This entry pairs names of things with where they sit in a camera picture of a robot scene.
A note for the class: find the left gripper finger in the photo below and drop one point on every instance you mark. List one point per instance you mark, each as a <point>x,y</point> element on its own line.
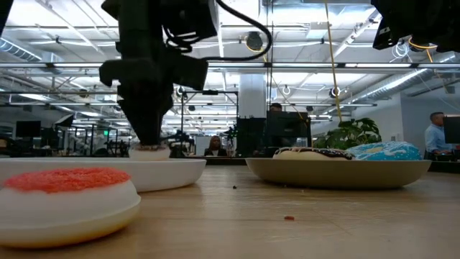
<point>147,118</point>

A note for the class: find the red sugar-topped donut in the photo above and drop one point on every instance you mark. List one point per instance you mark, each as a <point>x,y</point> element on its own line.
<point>64,208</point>

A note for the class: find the large chocolate sprinkled donut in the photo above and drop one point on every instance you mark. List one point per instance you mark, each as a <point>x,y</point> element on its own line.
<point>305,155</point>

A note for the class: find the grey plate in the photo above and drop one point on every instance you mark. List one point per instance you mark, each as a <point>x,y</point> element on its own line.
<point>338,176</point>

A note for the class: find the blue frosted donut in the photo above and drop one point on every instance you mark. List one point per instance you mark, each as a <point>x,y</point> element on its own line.
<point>388,151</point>

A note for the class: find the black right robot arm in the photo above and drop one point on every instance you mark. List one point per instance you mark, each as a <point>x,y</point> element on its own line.
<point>424,21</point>

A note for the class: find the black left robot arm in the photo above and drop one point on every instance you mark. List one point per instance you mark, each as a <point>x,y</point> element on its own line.
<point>140,9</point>

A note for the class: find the white plate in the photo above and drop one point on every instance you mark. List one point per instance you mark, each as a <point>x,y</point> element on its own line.
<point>172,176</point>

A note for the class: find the person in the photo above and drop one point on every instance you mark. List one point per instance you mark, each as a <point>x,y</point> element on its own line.
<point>436,138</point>
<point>215,147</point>
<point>276,107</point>

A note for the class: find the black equipment cabinet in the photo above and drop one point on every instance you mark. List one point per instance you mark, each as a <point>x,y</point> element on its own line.
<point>251,136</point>

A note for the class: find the small black monitor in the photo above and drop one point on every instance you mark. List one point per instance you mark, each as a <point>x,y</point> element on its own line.
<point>28,128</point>

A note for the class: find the large black monitor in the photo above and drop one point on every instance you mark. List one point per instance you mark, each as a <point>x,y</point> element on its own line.
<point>287,124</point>

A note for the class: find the small red crumb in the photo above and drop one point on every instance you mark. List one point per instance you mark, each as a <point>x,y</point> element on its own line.
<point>289,218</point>

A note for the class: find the green potted plant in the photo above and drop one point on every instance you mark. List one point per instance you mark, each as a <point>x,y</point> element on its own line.
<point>355,133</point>

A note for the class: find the black desk monitor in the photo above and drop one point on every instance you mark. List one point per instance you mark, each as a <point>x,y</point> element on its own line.
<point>452,129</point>

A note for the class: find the black frame rig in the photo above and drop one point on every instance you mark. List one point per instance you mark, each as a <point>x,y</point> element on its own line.
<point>210,92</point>

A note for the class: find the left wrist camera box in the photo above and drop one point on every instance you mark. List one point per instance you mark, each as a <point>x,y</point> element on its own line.
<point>194,18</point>

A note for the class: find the black aluminium table frame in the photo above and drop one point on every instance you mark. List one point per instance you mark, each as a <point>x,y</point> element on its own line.
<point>230,162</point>

